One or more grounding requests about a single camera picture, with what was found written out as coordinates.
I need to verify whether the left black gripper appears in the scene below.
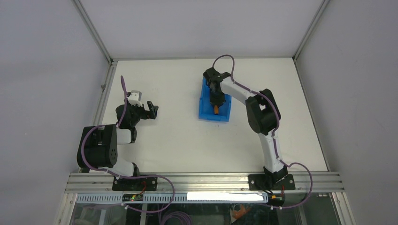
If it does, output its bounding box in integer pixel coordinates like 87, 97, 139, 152
124, 98, 157, 127

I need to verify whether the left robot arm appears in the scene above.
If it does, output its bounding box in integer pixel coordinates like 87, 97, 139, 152
77, 101, 159, 190

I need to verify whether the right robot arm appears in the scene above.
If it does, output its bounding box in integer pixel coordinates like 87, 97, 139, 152
203, 67, 288, 190

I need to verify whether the blue plastic bin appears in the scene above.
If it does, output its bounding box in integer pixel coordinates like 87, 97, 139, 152
198, 78, 232, 122

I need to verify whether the small green circuit board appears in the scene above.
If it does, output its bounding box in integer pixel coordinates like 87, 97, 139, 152
122, 194, 144, 202

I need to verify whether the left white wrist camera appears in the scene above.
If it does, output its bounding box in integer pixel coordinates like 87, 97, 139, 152
127, 90, 142, 107

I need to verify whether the left aluminium frame post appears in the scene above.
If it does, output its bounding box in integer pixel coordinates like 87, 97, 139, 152
71, 0, 117, 125

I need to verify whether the aluminium frame post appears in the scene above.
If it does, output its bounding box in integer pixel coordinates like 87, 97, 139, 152
292, 0, 331, 171
71, 0, 117, 125

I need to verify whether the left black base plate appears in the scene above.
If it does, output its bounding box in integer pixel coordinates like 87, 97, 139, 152
112, 177, 158, 192

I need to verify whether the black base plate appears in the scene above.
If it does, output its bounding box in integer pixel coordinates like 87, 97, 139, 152
112, 177, 158, 192
248, 174, 296, 191

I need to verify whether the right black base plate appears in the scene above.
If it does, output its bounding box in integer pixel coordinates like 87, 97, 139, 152
248, 174, 296, 191

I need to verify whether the white slotted cable duct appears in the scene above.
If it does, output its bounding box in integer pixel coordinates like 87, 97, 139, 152
76, 192, 268, 204

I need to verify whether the aluminium front rail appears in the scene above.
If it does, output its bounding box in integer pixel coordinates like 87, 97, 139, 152
65, 172, 345, 194

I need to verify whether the right aluminium frame post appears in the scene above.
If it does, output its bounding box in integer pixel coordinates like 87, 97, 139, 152
292, 0, 331, 171

